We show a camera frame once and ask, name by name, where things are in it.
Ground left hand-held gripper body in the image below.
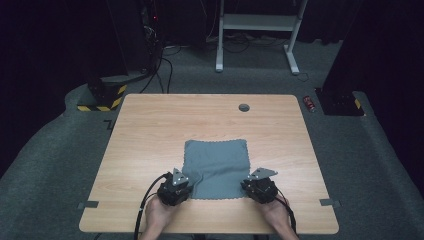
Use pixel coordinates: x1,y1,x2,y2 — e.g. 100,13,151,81
157,167,194,206

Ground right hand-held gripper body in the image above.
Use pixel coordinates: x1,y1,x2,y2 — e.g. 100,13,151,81
243,167,280,205

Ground grey cloth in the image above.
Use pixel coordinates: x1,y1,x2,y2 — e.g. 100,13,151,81
181,138,252,201

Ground person's left hand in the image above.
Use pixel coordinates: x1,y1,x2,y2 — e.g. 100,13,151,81
144,194,182,232

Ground person's right hand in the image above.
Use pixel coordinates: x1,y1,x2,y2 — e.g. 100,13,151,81
258,194,292,232

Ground grey tape piece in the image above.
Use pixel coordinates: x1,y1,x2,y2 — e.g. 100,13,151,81
319,198,342,208
77,200,100,210

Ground red can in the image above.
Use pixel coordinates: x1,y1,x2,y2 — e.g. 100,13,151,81
302,95,316,113

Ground black base with yellow mark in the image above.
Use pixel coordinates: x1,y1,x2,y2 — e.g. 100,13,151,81
314,87,366,117

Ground black yellow striped base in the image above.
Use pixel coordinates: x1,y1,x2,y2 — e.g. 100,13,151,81
76,75,128,113

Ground white metal stand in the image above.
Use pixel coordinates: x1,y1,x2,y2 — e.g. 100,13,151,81
214,0,309,76

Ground right hand-held gripper black cable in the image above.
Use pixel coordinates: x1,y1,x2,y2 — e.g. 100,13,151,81
273,187,299,235

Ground black floor cables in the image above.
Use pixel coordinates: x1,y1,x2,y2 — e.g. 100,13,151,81
139,46,183,95

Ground cables under white stand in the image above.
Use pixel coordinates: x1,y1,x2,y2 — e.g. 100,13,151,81
205,31,289,54

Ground dark equipment rack with cables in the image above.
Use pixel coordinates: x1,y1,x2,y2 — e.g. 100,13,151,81
139,0,165,73

